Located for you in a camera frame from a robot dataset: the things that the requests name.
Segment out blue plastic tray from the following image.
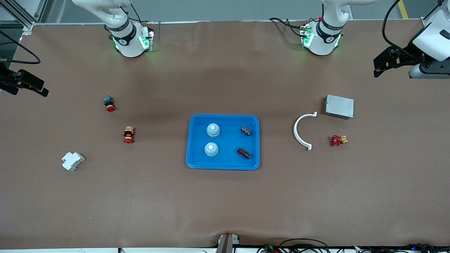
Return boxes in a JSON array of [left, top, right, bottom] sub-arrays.
[[186, 114, 261, 171]]

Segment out grey metal power supply box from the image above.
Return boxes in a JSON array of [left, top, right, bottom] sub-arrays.
[[324, 94, 354, 120]]

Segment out white circuit breaker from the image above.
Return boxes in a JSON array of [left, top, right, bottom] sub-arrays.
[[62, 151, 85, 171]]

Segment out white curved pipe clamp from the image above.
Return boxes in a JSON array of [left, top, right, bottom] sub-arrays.
[[294, 111, 318, 151]]

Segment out grey metal table clamp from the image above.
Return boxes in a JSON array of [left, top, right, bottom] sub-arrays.
[[216, 233, 241, 253]]

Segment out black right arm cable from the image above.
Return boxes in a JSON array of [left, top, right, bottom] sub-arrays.
[[0, 30, 42, 65]]

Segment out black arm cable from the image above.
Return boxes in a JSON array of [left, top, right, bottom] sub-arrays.
[[382, 0, 418, 59], [0, 30, 42, 65]]

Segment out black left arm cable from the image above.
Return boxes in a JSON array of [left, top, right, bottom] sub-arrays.
[[382, 0, 418, 59]]

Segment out aluminium frame profile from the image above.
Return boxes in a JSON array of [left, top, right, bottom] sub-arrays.
[[0, 0, 48, 35], [422, 0, 444, 27]]

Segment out red handle brass valve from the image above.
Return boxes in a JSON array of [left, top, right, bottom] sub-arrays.
[[330, 135, 349, 147]]

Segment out black base cables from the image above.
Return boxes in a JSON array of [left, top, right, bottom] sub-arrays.
[[269, 17, 306, 37]]

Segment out black cable bundle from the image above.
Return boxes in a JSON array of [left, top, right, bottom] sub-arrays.
[[355, 243, 450, 253]]

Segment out black looped cable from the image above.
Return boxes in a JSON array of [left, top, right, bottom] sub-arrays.
[[279, 238, 329, 253]]

